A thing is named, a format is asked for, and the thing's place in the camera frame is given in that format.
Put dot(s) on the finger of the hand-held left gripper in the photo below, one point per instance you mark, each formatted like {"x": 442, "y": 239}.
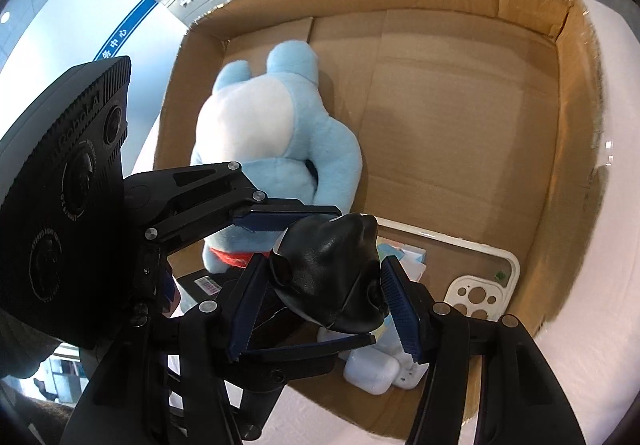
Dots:
{"x": 260, "y": 224}
{"x": 310, "y": 347}

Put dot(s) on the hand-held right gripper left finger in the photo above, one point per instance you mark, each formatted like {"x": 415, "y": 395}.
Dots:
{"x": 245, "y": 305}

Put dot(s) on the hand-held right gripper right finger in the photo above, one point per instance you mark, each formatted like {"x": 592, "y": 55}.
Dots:
{"x": 400, "y": 310}

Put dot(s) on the pastel sponge block set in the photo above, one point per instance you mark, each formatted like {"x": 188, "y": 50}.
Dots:
{"x": 405, "y": 260}

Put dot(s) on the white earbuds case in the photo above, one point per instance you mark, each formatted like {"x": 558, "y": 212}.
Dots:
{"x": 370, "y": 372}

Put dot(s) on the black glossy plastic object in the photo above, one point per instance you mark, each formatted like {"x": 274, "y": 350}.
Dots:
{"x": 325, "y": 270}

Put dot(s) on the white phone case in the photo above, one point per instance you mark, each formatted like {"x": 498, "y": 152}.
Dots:
{"x": 505, "y": 295}

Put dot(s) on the cardboard box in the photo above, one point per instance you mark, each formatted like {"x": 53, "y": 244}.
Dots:
{"x": 450, "y": 125}

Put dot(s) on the black box with barcode label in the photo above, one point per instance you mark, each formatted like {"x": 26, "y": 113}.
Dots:
{"x": 187, "y": 287}

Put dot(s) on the blue plush toy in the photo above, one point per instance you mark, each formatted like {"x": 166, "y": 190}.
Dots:
{"x": 280, "y": 135}

